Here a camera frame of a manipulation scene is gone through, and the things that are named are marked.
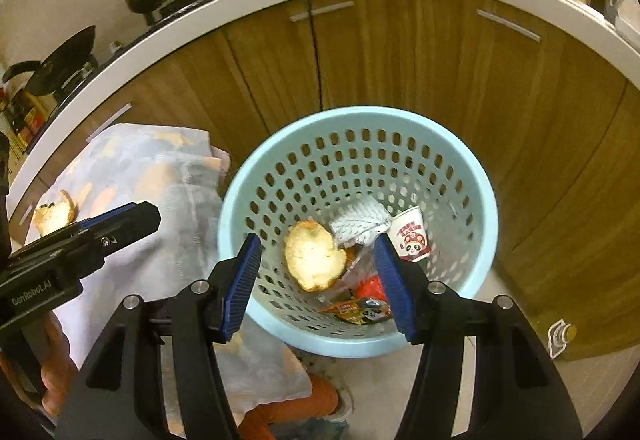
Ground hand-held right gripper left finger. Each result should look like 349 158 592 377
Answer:
55 233 263 440

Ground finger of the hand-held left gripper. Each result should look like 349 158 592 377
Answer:
7 201 162 281

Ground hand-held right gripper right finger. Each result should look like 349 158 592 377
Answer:
372 234 583 440

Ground white clear plastic food wrapper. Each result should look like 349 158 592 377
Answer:
342 241 386 286

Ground orange snack packet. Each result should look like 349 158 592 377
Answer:
320 297 392 325

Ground small fruit peel piece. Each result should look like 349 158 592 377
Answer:
32 190 77 237

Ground large fruit peel piece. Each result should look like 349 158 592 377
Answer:
284 219 348 292

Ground light blue plastic waste basket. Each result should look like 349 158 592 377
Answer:
217 106 499 360

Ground person's left hand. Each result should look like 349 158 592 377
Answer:
40 310 82 417

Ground red wrapper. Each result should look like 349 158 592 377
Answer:
352 275 388 301

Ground patterned grey orange tablecloth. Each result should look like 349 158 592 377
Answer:
10 123 313 421

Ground printed paper cup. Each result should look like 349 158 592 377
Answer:
389 206 431 263

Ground white foam fruit net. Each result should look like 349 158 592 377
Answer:
330 194 393 248

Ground person's white shoe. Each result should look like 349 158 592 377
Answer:
330 387 353 423

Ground person's leg in orange pants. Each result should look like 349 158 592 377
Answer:
237 375 341 440

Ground dark sauce bottles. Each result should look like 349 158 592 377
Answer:
5 90 51 146

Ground small white gold floor fixture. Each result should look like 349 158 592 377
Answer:
547 319 578 360

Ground black frying pan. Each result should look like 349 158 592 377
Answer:
2 25 97 96

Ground wooden base cabinet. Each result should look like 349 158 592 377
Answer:
10 0 640 361

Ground black gas stove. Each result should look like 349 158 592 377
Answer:
30 0 218 101

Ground black hanging cable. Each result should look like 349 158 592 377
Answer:
300 0 361 111

